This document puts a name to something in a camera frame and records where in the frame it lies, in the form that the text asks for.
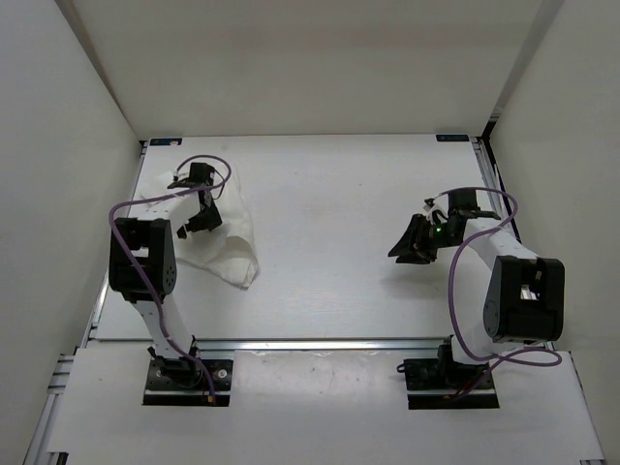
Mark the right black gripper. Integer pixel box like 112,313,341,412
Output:
387,213,461,264

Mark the white skirt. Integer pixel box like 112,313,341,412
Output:
134,161,261,291

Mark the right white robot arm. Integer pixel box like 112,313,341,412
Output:
387,212,565,388

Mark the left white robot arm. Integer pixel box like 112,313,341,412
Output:
108,188,222,397

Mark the left blue corner label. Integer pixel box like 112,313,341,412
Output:
149,138,183,146

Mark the blue corner label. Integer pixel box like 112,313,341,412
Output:
436,134,470,142
149,138,183,146

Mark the right blue corner label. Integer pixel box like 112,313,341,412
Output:
436,134,470,142

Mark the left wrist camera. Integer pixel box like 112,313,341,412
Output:
168,163,216,189

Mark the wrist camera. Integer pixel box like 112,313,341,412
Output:
168,163,216,189
423,188,500,224

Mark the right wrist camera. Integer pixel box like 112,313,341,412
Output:
423,188,500,224

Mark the aluminium front rail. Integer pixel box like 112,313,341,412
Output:
198,338,443,352

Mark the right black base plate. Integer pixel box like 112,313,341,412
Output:
396,358,500,411

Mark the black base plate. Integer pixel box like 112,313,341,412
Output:
396,358,500,411
142,358,233,407

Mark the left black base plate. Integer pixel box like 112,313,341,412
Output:
142,358,233,407

